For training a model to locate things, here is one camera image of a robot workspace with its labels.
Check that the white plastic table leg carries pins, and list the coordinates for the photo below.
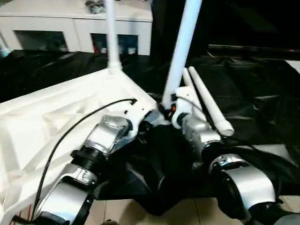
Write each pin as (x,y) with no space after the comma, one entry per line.
(113,35)
(208,98)
(189,82)
(182,47)

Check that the black backdrop cloth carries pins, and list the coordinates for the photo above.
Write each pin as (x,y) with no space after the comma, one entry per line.
(234,21)

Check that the white cabinet with glass doors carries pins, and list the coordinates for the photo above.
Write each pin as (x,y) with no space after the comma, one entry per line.
(47,23)

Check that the dark rounded robot body part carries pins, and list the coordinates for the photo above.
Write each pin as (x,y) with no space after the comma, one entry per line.
(107,222)

